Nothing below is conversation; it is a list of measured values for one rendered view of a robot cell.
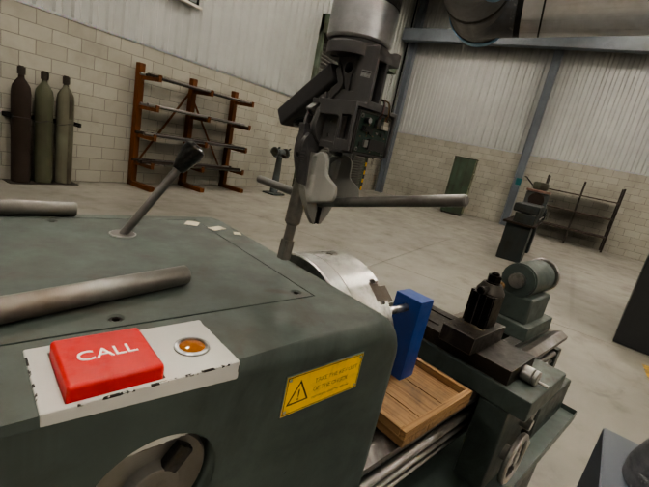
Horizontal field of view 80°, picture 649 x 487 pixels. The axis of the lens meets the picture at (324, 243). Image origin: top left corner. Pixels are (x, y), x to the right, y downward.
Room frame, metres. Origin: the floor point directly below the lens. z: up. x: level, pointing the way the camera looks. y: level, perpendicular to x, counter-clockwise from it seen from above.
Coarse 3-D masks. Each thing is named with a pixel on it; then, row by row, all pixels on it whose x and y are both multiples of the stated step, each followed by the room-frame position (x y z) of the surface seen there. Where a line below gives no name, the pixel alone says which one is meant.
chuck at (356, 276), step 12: (312, 252) 0.72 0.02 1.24; (336, 252) 0.75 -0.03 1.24; (336, 264) 0.68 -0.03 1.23; (348, 264) 0.70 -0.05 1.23; (360, 264) 0.72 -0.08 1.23; (348, 276) 0.66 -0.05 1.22; (360, 276) 0.68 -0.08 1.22; (372, 276) 0.70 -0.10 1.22; (348, 288) 0.63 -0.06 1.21; (360, 288) 0.65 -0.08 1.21; (360, 300) 0.63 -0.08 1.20; (372, 300) 0.65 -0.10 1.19; (384, 312) 0.65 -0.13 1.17
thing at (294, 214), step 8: (296, 184) 0.52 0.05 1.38; (296, 192) 0.52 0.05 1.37; (296, 200) 0.52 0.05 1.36; (288, 208) 0.52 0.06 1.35; (296, 208) 0.52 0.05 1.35; (288, 216) 0.52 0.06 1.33; (296, 216) 0.52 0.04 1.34; (288, 224) 0.52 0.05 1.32; (296, 224) 0.52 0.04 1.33; (288, 232) 0.52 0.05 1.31; (288, 240) 0.52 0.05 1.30; (280, 248) 0.52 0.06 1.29; (288, 248) 0.52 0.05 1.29; (280, 256) 0.52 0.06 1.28; (288, 256) 0.52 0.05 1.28
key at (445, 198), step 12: (264, 180) 0.58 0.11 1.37; (288, 192) 0.54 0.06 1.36; (324, 204) 0.48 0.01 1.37; (336, 204) 0.47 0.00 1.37; (348, 204) 0.46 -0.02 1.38; (360, 204) 0.44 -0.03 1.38; (372, 204) 0.43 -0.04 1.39; (384, 204) 0.42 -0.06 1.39; (396, 204) 0.41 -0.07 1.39; (408, 204) 0.40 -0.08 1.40; (420, 204) 0.39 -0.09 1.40; (432, 204) 0.38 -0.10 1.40; (444, 204) 0.38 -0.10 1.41; (456, 204) 0.37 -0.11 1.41
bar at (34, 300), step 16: (144, 272) 0.37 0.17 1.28; (160, 272) 0.38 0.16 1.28; (176, 272) 0.39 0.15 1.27; (48, 288) 0.30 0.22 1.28; (64, 288) 0.30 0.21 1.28; (80, 288) 0.31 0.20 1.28; (96, 288) 0.32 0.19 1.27; (112, 288) 0.33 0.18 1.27; (128, 288) 0.34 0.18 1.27; (144, 288) 0.36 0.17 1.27; (160, 288) 0.38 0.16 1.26; (0, 304) 0.26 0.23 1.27; (16, 304) 0.27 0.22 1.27; (32, 304) 0.28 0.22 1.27; (48, 304) 0.29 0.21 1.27; (64, 304) 0.30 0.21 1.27; (80, 304) 0.31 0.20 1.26; (0, 320) 0.26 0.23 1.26; (16, 320) 0.27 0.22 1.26
